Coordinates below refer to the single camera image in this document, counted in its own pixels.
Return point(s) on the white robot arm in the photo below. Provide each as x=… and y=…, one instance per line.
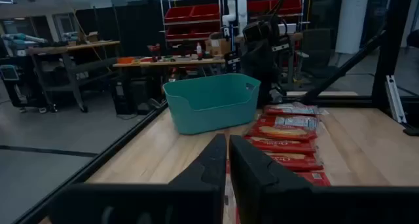
x=235, y=11

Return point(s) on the white pillar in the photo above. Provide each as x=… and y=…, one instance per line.
x=352, y=21

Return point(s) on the black computer tower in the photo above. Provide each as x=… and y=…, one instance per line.
x=121, y=96

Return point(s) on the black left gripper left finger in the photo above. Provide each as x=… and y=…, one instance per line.
x=203, y=197

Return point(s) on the small cardboard box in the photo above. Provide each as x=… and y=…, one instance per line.
x=92, y=37

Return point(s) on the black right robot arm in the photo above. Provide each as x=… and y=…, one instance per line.
x=258, y=63

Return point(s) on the black table frame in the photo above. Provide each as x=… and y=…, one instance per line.
x=391, y=53

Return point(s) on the black equipment cart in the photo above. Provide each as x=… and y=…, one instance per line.
x=10, y=83

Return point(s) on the red storage bin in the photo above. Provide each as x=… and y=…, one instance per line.
x=178, y=13
x=258, y=5
x=205, y=11
x=204, y=30
x=178, y=33
x=289, y=5

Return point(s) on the wooden top workbench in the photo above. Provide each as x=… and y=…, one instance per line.
x=68, y=60

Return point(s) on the wooden top work table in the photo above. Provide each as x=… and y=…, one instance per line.
x=163, y=63

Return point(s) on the aluminium bracket strip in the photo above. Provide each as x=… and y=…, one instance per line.
x=394, y=96

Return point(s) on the black bracket foot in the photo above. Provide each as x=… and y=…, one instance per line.
x=411, y=129

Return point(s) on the orange tray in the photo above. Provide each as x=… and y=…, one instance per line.
x=126, y=60

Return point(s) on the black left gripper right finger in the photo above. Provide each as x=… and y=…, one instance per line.
x=262, y=191

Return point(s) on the teal plastic basket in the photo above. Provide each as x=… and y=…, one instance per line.
x=212, y=103

